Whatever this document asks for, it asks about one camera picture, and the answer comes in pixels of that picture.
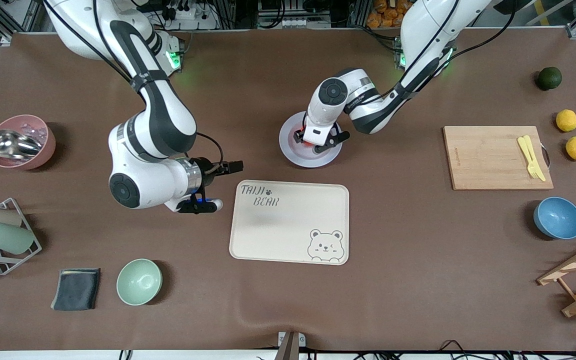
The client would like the pale blue round plate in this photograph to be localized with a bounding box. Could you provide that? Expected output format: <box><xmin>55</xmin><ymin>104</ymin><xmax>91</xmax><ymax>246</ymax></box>
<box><xmin>279</xmin><ymin>110</ymin><xmax>344</xmax><ymax>168</ymax></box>

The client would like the cream bear print tray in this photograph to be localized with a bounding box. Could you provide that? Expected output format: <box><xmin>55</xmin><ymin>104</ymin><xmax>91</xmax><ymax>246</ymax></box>
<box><xmin>228</xmin><ymin>179</ymin><xmax>350</xmax><ymax>266</ymax></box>

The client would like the long white power strip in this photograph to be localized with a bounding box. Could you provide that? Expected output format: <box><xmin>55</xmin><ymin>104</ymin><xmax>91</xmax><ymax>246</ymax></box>
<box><xmin>258</xmin><ymin>16</ymin><xmax>332</xmax><ymax>29</ymax></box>

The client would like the pale green bowl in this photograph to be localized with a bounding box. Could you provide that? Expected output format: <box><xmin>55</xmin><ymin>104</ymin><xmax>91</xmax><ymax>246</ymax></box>
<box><xmin>116</xmin><ymin>258</ymin><xmax>163</xmax><ymax>307</ymax></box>

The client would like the bag of oranges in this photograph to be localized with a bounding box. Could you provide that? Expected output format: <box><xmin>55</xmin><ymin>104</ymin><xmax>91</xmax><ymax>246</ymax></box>
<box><xmin>366</xmin><ymin>0</ymin><xmax>410</xmax><ymax>29</ymax></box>

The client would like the white power strip with plugs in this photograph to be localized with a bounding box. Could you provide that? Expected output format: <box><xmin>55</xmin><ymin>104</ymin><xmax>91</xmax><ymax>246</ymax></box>
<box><xmin>165</xmin><ymin>0</ymin><xmax>219</xmax><ymax>30</ymax></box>

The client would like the pink bowl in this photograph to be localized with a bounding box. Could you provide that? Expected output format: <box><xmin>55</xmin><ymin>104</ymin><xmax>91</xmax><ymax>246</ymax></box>
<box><xmin>0</xmin><ymin>114</ymin><xmax>57</xmax><ymax>171</ymax></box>

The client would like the dark grey folded cloth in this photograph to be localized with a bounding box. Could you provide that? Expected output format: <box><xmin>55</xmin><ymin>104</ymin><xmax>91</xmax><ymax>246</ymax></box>
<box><xmin>50</xmin><ymin>268</ymin><xmax>101</xmax><ymax>312</ymax></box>

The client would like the wooden cutting board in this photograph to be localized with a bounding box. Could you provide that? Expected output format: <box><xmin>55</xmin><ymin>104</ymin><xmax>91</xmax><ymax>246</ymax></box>
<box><xmin>442</xmin><ymin>125</ymin><xmax>554</xmax><ymax>191</ymax></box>

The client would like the mint green cup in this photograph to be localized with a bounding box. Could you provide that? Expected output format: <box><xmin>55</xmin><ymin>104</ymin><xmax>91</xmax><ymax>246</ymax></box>
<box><xmin>0</xmin><ymin>221</ymin><xmax>36</xmax><ymax>255</ymax></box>

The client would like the yellow plastic fork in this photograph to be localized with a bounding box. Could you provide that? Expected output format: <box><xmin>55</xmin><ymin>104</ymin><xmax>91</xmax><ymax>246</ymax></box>
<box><xmin>517</xmin><ymin>136</ymin><xmax>540</xmax><ymax>179</ymax></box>

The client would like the yellow plastic knife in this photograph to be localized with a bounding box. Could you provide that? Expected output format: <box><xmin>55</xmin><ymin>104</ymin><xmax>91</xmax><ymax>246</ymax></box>
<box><xmin>523</xmin><ymin>135</ymin><xmax>547</xmax><ymax>182</ymax></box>

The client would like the green lime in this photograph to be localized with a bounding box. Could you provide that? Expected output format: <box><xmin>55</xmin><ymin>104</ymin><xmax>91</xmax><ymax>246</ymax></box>
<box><xmin>536</xmin><ymin>66</ymin><xmax>563</xmax><ymax>91</ymax></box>

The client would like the blue bowl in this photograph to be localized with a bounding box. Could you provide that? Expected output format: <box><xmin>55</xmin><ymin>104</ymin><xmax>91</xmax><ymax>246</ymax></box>
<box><xmin>533</xmin><ymin>196</ymin><xmax>576</xmax><ymax>240</ymax></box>

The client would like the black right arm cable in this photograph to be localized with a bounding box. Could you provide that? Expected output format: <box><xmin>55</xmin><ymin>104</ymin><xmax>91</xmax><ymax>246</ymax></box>
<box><xmin>43</xmin><ymin>0</ymin><xmax>225</xmax><ymax>167</ymax></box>

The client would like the metal table clamp bracket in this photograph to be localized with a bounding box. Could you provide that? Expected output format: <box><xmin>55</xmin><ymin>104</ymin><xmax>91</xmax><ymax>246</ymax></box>
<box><xmin>274</xmin><ymin>331</ymin><xmax>307</xmax><ymax>360</ymax></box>

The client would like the grey wire cup rack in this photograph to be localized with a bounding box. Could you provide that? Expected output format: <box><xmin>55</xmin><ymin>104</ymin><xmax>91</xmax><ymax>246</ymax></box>
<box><xmin>0</xmin><ymin>197</ymin><xmax>43</xmax><ymax>276</ymax></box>

